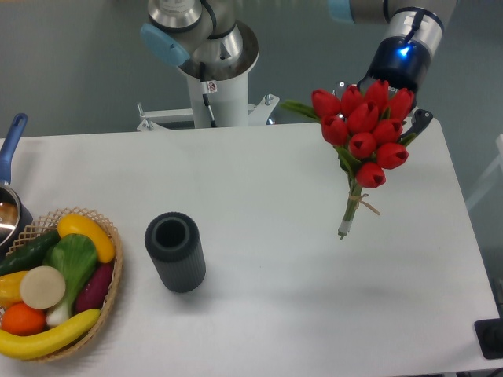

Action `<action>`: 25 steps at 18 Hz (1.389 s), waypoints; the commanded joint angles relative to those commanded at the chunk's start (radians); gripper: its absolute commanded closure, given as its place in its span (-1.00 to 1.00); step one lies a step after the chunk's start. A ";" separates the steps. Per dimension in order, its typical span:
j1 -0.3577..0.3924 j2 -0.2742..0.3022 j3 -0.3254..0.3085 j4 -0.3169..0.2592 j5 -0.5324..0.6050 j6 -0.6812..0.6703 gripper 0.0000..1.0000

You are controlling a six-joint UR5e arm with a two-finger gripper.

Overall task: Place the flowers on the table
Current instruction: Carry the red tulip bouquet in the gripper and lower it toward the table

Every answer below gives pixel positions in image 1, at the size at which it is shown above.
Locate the black device at table edge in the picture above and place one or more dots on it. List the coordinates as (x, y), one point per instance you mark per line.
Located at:
(489, 335)

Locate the beige round disc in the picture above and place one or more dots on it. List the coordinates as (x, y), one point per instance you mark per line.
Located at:
(42, 287)

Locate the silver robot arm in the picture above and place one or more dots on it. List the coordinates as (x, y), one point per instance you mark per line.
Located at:
(192, 22)

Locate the woven wicker basket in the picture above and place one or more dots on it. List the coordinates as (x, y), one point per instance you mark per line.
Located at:
(49, 222)

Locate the orange fruit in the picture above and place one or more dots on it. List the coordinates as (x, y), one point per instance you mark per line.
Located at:
(20, 319)

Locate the red tulip bouquet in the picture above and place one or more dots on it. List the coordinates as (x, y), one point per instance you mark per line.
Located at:
(365, 127)

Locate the green bok choy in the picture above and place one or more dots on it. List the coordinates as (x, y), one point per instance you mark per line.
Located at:
(75, 257)

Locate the dark grey ribbed vase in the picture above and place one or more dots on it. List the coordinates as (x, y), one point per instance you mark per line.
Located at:
(172, 241)

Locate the long yellow banana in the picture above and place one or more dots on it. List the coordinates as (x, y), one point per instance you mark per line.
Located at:
(47, 342)

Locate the green cucumber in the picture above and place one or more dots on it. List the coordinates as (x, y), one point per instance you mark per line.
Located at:
(29, 255)

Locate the yellow pepper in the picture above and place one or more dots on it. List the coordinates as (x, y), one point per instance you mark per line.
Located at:
(10, 288)

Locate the blue handled pot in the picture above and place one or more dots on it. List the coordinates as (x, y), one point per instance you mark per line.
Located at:
(14, 215)

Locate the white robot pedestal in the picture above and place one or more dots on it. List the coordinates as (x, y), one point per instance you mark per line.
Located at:
(216, 73)

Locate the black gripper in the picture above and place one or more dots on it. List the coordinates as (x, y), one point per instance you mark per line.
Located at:
(403, 65)

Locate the purple sweet potato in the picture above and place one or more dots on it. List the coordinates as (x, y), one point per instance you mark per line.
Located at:
(92, 296)

